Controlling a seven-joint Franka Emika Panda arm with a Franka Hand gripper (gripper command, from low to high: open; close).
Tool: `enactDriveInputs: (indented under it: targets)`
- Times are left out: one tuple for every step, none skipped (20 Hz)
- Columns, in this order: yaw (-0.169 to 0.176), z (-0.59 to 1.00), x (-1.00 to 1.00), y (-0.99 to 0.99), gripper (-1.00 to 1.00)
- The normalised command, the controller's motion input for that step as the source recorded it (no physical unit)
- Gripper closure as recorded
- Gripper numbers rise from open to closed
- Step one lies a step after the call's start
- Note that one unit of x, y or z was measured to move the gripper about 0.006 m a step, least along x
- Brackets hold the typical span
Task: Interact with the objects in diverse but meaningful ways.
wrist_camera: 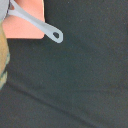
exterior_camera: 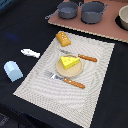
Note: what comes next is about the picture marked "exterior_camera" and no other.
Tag grey two-handled pot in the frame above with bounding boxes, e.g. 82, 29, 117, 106
80, 1, 108, 24

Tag beige bowl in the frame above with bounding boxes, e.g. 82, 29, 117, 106
119, 5, 128, 30

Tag fork with orange handle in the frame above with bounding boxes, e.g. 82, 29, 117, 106
44, 71, 85, 89

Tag woven beige placemat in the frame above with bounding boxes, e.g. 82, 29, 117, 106
14, 33, 114, 128

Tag knife with orange handle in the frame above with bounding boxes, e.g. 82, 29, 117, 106
58, 49, 97, 62

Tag orange bread loaf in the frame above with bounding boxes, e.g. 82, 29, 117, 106
56, 32, 71, 47

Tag grey saucepan with handle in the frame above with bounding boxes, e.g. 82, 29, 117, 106
46, 1, 78, 19

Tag yellow cheese wedge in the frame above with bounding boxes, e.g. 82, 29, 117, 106
60, 56, 79, 69

